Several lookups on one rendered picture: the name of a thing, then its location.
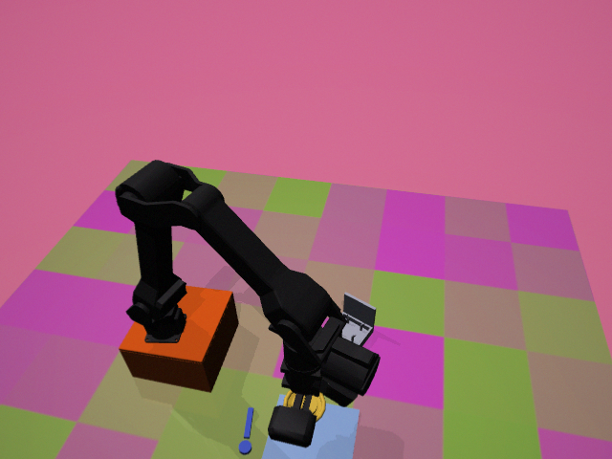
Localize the grey dish rack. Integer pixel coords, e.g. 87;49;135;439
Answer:
342;293;377;346

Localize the yellow round plate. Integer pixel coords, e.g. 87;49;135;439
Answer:
283;390;326;421

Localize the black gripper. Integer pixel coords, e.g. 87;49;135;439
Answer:
268;359;321;448

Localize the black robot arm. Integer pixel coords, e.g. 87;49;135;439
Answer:
115;160;381;407

